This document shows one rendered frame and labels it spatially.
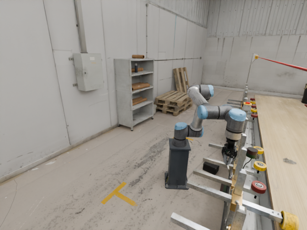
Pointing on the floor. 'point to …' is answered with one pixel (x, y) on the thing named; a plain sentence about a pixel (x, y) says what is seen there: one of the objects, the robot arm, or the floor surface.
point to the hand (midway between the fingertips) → (226, 162)
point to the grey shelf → (119, 67)
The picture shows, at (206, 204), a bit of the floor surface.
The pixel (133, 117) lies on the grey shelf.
